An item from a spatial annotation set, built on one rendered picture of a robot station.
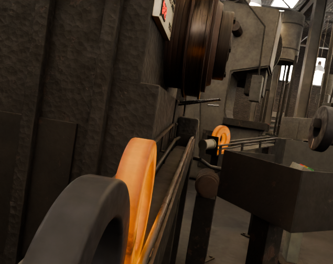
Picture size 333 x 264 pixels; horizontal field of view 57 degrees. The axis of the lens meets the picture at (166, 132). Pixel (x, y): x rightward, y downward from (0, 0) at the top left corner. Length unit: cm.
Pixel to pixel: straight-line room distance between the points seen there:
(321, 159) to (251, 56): 148
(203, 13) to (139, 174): 88
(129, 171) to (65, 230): 17
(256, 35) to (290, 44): 619
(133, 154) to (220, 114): 363
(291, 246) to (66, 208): 200
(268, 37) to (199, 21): 297
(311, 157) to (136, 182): 322
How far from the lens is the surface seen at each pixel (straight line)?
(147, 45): 89
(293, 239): 215
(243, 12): 422
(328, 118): 110
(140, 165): 37
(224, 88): 402
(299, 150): 344
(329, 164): 364
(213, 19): 119
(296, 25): 1046
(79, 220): 21
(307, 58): 1045
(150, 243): 44
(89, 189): 23
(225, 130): 179
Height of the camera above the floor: 79
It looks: 3 degrees down
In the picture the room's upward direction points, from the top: 9 degrees clockwise
